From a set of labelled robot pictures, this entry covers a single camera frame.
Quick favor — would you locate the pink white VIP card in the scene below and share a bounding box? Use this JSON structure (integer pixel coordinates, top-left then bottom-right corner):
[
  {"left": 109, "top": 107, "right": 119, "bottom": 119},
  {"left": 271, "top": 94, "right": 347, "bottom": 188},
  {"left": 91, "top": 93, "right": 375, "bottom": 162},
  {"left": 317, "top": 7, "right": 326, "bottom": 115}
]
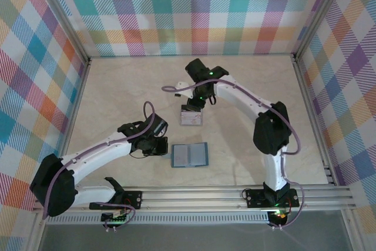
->
[{"left": 180, "top": 110, "right": 203, "bottom": 127}]

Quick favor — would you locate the teal leather card holder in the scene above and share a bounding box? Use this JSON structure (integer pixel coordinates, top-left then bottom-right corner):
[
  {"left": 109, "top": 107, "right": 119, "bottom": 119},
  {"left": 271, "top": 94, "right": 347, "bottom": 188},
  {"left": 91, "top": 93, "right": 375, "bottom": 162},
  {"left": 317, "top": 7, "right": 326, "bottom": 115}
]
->
[{"left": 169, "top": 142, "right": 210, "bottom": 169}]

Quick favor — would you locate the clear plastic tray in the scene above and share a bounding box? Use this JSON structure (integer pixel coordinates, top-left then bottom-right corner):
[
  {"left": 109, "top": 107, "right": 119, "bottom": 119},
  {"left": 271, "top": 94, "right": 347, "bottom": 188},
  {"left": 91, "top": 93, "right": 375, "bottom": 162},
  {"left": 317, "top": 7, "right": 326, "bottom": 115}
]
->
[{"left": 179, "top": 108, "right": 205, "bottom": 129}]

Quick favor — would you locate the small circuit board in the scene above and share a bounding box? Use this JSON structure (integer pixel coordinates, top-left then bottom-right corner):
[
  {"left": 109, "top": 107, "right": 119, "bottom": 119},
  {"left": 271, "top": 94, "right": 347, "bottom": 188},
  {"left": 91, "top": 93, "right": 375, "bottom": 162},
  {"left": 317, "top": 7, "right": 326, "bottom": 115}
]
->
[
  {"left": 101, "top": 212, "right": 130, "bottom": 224},
  {"left": 268, "top": 209, "right": 291, "bottom": 223}
]

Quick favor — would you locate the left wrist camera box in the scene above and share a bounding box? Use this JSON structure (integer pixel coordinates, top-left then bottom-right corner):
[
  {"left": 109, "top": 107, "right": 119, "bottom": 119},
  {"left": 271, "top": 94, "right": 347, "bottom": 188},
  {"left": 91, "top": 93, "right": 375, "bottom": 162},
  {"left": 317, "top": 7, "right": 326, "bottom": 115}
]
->
[{"left": 149, "top": 113, "right": 169, "bottom": 136}]

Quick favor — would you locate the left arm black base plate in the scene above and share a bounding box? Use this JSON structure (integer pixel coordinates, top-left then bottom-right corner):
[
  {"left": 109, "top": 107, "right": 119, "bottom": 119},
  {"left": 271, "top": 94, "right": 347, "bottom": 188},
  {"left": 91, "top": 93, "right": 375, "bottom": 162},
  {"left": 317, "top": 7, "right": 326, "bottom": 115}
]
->
[{"left": 89, "top": 190, "right": 143, "bottom": 210}]

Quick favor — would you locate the long aluminium mounting rail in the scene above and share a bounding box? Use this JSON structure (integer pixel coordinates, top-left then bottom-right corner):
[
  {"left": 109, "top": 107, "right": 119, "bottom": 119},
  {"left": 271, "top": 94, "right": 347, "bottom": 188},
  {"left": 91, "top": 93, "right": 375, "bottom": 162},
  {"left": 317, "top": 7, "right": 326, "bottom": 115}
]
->
[{"left": 32, "top": 185, "right": 357, "bottom": 212}]

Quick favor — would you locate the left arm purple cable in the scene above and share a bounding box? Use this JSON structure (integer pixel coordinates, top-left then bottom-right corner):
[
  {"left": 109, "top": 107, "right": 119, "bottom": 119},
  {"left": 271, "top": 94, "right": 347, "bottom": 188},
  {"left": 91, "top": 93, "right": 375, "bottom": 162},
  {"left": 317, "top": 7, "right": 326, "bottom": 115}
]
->
[{"left": 42, "top": 101, "right": 156, "bottom": 232}]

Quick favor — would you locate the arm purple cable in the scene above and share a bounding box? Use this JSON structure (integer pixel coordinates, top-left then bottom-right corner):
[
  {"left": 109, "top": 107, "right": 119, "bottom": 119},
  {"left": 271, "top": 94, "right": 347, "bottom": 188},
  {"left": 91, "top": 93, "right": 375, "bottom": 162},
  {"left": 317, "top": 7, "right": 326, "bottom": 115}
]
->
[
  {"left": 162, "top": 78, "right": 303, "bottom": 230},
  {"left": 42, "top": 101, "right": 156, "bottom": 232}
]

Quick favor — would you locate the slotted grey cable duct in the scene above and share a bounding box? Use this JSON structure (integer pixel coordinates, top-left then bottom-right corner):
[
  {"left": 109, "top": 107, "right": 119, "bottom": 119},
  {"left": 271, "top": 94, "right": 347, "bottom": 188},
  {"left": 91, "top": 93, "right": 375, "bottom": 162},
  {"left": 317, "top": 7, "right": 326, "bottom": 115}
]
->
[{"left": 46, "top": 215, "right": 270, "bottom": 225}]

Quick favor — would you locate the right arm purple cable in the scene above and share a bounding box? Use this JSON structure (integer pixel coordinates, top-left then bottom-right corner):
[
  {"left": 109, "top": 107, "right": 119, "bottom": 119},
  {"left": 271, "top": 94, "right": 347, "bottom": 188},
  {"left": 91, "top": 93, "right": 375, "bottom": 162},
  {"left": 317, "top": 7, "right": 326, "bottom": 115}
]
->
[{"left": 162, "top": 78, "right": 303, "bottom": 230}]

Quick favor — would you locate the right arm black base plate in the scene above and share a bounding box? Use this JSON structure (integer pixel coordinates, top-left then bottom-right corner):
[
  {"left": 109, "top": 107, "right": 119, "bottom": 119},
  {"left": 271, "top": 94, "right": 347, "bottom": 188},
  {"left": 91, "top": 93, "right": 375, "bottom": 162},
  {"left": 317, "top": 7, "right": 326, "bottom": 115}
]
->
[{"left": 245, "top": 188, "right": 300, "bottom": 208}]

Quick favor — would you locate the aluminium side rail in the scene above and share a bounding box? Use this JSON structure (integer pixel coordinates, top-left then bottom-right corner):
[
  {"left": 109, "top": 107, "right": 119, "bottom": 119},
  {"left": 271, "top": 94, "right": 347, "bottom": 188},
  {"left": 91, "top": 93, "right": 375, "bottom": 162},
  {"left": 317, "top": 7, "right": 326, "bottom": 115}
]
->
[{"left": 292, "top": 53, "right": 338, "bottom": 186}]

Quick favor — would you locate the aluminium frame post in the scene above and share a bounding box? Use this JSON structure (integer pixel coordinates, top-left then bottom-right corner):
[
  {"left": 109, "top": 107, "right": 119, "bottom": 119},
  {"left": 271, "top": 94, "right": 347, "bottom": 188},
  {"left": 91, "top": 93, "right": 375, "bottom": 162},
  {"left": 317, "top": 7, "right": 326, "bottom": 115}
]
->
[
  {"left": 31, "top": 0, "right": 91, "bottom": 66},
  {"left": 292, "top": 0, "right": 352, "bottom": 61}
]

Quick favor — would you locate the aluminium frame leg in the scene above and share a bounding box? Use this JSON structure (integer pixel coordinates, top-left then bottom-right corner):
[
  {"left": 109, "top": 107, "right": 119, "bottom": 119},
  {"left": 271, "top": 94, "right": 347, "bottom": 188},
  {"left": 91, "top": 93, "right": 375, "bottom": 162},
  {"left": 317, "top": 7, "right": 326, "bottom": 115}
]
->
[
  {"left": 26, "top": 212, "right": 49, "bottom": 251},
  {"left": 342, "top": 211, "right": 361, "bottom": 251}
]

